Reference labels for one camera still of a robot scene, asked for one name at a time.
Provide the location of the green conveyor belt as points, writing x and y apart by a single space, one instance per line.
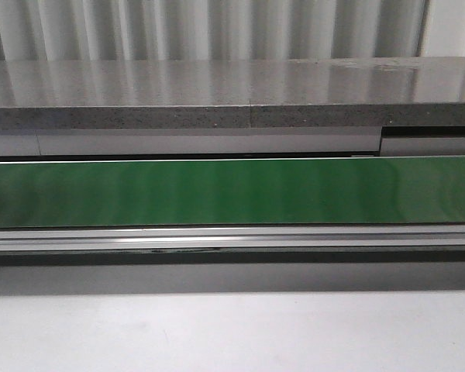
240 192

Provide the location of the aluminium conveyor frame rail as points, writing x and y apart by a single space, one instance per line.
292 239

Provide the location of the grey cabinet front panels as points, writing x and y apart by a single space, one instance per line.
275 142

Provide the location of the grey speckled stone countertop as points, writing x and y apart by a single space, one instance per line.
221 94

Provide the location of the white pleated curtain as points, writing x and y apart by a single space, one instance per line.
230 30

